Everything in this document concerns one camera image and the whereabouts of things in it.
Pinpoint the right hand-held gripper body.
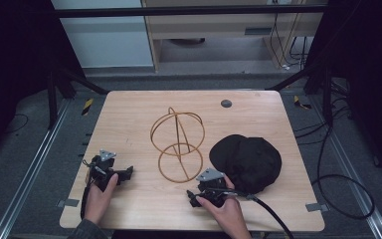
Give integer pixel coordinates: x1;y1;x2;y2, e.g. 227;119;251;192
195;167;237;209

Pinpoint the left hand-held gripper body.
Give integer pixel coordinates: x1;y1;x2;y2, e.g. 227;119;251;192
89;148;122;192

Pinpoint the black cap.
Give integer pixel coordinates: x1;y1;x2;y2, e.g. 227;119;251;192
208;133;284;195

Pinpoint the brown wire hat stand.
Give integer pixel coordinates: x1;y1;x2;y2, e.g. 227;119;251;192
149;106;206;184

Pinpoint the person's left hand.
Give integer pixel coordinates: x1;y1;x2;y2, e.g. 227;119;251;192
84;173;119;225

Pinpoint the person's right hand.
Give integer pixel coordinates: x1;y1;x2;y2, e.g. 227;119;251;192
195;174;253;239

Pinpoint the yellow black striped tape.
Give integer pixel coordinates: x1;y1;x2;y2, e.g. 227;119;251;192
81;98;95;117
292;95;313;111

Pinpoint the black metal stand leg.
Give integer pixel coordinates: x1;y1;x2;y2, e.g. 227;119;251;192
45;64;109;131
266;61;335;126

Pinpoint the white cabinet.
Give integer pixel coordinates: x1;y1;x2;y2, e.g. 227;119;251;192
50;0;155;70

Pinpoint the black curtain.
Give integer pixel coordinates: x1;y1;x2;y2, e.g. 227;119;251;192
0;0;86;163
303;0;382;185

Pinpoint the light wooden desk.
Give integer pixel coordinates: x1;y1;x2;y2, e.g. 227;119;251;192
140;0;330;73

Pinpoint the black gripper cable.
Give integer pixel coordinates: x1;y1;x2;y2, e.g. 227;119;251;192
80;158;96;221
208;186;294;239

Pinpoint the grey metal table bracket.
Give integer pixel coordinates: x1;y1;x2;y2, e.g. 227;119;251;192
304;202;330;213
56;197;81;209

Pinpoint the aluminium floor rail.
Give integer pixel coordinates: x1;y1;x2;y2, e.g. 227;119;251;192
309;95;382;239
0;99;72;239

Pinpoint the thin black floor cable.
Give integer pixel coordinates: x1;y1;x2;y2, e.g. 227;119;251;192
3;113;30;135

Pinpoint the black looped floor cable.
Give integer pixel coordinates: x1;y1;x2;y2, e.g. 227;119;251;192
292;109;376;221

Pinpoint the bundle of hanging desk cables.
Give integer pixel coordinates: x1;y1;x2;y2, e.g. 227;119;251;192
269;12;310;72

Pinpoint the black frame crossbar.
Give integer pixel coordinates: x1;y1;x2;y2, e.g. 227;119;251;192
53;4;328;19

